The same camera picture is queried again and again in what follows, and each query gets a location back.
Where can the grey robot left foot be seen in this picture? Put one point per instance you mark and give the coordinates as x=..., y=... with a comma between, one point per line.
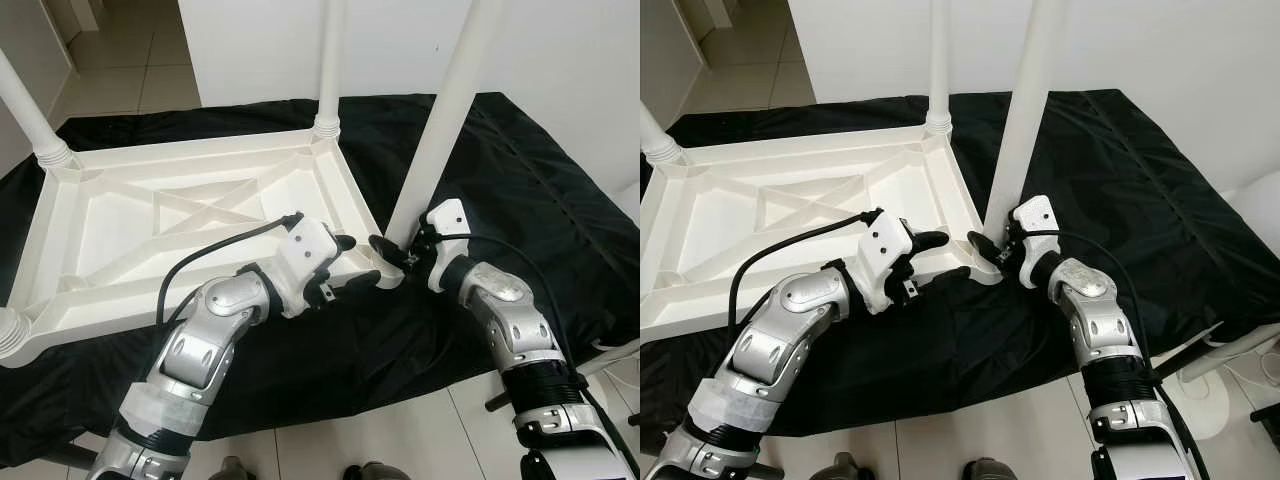
x=838, y=468
x=235, y=470

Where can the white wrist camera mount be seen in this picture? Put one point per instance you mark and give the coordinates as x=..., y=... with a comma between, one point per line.
x=305, y=250
x=445, y=225
x=1035, y=222
x=888, y=245

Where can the black metal table leg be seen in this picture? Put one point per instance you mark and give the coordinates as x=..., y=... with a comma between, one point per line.
x=505, y=398
x=70, y=455
x=768, y=470
x=1190, y=352

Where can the white plastic table top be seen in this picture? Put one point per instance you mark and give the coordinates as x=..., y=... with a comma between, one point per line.
x=730, y=220
x=120, y=220

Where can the grey robot foot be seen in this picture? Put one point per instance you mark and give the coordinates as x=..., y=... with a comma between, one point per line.
x=838, y=468
x=235, y=470
x=378, y=472
x=992, y=470

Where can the white rounded object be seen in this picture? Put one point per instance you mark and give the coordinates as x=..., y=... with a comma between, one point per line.
x=630, y=198
x=1258, y=195

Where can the grey robot right foot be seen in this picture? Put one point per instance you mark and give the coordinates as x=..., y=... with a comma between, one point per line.
x=378, y=472
x=992, y=470

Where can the black cloth table cover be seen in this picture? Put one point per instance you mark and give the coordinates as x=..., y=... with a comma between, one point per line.
x=560, y=170
x=1170, y=170

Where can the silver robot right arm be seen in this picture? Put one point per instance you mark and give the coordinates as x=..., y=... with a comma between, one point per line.
x=520, y=320
x=1100, y=310

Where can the white round fan base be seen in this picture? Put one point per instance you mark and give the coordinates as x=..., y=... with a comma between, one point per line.
x=1210, y=405

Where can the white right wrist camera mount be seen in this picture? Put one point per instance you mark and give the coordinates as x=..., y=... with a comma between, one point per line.
x=445, y=225
x=1035, y=222

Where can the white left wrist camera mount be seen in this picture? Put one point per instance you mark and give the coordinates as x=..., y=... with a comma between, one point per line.
x=888, y=245
x=305, y=250

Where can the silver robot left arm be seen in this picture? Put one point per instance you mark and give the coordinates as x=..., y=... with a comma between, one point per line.
x=200, y=340
x=770, y=340

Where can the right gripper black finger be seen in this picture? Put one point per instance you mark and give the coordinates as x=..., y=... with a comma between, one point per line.
x=986, y=246
x=388, y=251

